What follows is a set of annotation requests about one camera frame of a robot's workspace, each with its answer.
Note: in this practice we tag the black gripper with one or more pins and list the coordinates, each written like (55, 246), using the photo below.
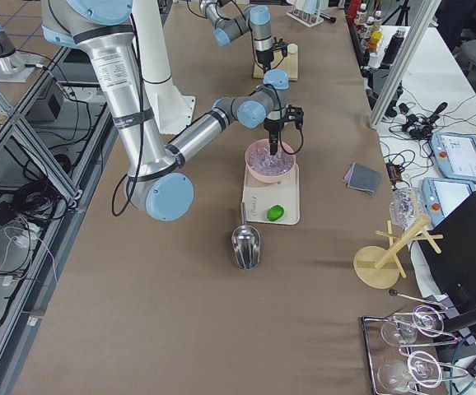
(263, 55)
(272, 126)

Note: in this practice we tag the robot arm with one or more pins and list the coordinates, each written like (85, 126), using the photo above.
(125, 43)
(253, 19)

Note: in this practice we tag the pink bowl of ice cubes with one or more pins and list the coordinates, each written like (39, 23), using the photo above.
(264, 166)

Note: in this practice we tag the stainless steel ice scoop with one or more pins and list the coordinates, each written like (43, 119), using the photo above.
(246, 242)

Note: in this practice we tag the bamboo cutting board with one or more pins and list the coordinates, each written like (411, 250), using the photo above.
(288, 64)

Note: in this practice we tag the cream rectangular serving tray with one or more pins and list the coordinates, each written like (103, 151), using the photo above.
(260, 197)

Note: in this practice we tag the green lime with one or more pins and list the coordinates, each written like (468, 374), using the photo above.
(275, 213)

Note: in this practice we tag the grey folded cloth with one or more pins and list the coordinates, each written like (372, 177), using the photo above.
(363, 178)

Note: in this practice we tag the yellow sauce bottle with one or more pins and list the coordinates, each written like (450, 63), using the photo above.
(374, 40)

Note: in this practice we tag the black water bottle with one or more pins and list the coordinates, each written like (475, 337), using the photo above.
(392, 50)

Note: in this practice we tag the wooden mug tree stand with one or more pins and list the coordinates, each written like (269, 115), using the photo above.
(380, 268)

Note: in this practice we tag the blue teach pendant tablet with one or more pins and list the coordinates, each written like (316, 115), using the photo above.
(455, 155)

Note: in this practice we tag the wine glass on rack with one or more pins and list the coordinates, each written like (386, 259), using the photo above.
(419, 372)
(407, 329)

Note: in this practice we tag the aluminium frame post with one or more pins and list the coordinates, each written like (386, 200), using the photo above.
(413, 39)

